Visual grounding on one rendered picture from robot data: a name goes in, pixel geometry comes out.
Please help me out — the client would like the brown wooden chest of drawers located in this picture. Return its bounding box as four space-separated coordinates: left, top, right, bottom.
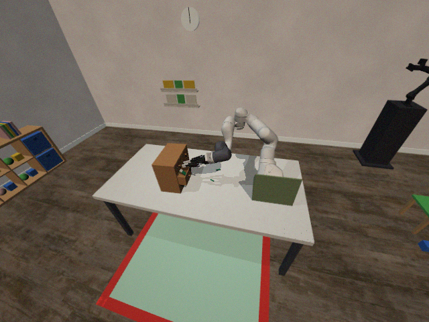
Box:
152 143 187 193

